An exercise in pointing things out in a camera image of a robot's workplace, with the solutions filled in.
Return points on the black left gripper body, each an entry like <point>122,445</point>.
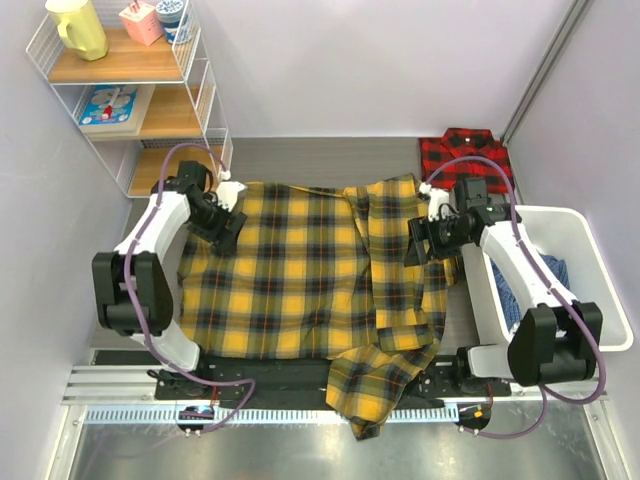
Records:
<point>208,223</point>

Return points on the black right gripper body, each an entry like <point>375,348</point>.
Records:
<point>444,234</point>

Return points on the yellow plaid long sleeve shirt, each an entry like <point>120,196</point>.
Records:
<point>319,274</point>

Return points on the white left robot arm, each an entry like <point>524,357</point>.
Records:
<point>132,293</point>

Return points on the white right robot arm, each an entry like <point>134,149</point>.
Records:
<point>557,339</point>

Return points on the red plaid folded shirt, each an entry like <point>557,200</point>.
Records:
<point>462,142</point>

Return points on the blue checked shirt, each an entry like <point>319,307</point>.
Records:
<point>517,294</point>

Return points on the white plastic bin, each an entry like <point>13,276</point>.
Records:
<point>564,234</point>

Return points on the blue white book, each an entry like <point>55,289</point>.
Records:
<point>115,111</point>

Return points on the pink box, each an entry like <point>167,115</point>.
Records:
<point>140,21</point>

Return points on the blue white patterned cup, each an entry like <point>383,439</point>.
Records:
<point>174,21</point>

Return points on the yellow pitcher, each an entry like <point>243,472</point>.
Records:
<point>79,27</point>

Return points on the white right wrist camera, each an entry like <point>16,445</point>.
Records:
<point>435,198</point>

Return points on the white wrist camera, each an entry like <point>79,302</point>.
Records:
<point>435,198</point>
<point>229,192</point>

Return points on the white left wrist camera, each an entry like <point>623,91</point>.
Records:
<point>229,192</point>

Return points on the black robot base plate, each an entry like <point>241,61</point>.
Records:
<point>301,384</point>

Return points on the white wire wooden shelf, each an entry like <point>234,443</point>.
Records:
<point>137,80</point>

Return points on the aluminium rail frame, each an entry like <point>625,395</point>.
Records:
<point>129,415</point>

